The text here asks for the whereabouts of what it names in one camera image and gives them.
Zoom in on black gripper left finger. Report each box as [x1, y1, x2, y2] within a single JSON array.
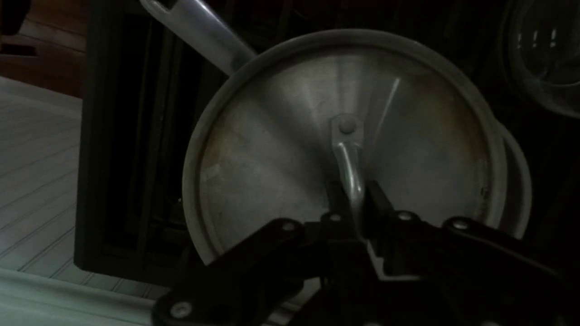
[[150, 179, 371, 326]]

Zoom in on white baseboard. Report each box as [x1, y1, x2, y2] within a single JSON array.
[[0, 264, 173, 326]]

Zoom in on black gas stove steel panel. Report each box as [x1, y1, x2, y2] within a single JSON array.
[[72, 0, 580, 326]]

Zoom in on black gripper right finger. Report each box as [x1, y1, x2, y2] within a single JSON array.
[[362, 179, 580, 326]]

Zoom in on stainless steel pot lid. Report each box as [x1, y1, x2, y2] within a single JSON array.
[[181, 26, 510, 267]]

